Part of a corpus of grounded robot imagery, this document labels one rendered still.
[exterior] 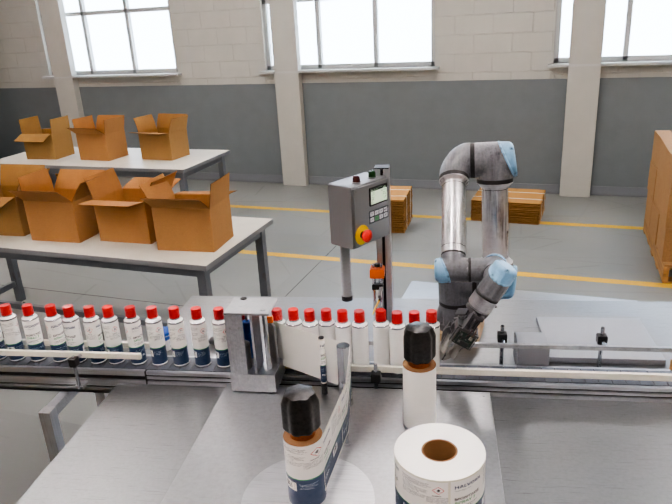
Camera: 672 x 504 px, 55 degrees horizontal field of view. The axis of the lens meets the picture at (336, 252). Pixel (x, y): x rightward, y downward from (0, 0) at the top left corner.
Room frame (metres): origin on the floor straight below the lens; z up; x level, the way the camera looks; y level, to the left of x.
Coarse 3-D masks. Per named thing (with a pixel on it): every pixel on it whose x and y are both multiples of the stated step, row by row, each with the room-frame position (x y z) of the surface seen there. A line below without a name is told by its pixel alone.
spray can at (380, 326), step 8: (376, 312) 1.78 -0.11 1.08; (384, 312) 1.77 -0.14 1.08; (376, 320) 1.78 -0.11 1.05; (384, 320) 1.77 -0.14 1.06; (376, 328) 1.77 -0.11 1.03; (384, 328) 1.76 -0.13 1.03; (376, 336) 1.77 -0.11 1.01; (384, 336) 1.76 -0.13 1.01; (376, 344) 1.77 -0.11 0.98; (384, 344) 1.76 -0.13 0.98; (376, 352) 1.77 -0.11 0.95; (384, 352) 1.76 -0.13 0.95; (376, 360) 1.77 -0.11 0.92; (384, 360) 1.76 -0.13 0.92
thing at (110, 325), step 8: (104, 312) 1.91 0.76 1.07; (112, 312) 1.92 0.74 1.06; (104, 320) 1.91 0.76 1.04; (112, 320) 1.91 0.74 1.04; (104, 328) 1.90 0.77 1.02; (112, 328) 1.91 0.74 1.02; (104, 336) 1.91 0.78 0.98; (112, 336) 1.90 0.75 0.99; (120, 336) 1.93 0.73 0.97; (112, 344) 1.90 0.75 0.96; (120, 344) 1.92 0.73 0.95; (112, 360) 1.90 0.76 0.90; (120, 360) 1.91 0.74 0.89
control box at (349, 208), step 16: (352, 176) 1.92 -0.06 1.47; (384, 176) 1.90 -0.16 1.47; (336, 192) 1.82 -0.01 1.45; (352, 192) 1.79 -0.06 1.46; (368, 192) 1.83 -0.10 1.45; (336, 208) 1.83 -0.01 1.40; (352, 208) 1.79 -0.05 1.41; (368, 208) 1.83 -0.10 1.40; (336, 224) 1.83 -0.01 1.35; (352, 224) 1.79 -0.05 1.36; (368, 224) 1.83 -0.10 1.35; (384, 224) 1.88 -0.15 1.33; (336, 240) 1.83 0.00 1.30; (352, 240) 1.79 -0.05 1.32
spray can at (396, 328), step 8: (392, 312) 1.76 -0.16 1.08; (400, 312) 1.76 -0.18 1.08; (392, 320) 1.76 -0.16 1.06; (400, 320) 1.75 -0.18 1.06; (392, 328) 1.75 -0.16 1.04; (400, 328) 1.74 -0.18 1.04; (392, 336) 1.75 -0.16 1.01; (400, 336) 1.74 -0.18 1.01; (392, 344) 1.75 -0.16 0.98; (400, 344) 1.74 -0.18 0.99; (392, 352) 1.75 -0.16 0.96; (400, 352) 1.74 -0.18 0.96; (392, 360) 1.75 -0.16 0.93; (400, 360) 1.74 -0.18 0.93
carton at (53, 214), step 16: (32, 176) 3.75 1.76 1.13; (48, 176) 3.87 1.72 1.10; (64, 176) 3.91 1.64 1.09; (80, 176) 3.88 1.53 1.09; (16, 192) 3.53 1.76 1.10; (32, 192) 3.49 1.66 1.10; (48, 192) 3.45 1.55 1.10; (64, 192) 3.86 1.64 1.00; (80, 192) 3.56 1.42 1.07; (32, 208) 3.61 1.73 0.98; (48, 208) 3.58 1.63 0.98; (64, 208) 3.54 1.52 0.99; (80, 208) 3.58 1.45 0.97; (32, 224) 3.62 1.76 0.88; (48, 224) 3.58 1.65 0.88; (64, 224) 3.55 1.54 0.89; (80, 224) 3.55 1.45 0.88; (96, 224) 3.69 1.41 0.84; (48, 240) 3.59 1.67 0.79; (64, 240) 3.56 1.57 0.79; (80, 240) 3.53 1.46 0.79
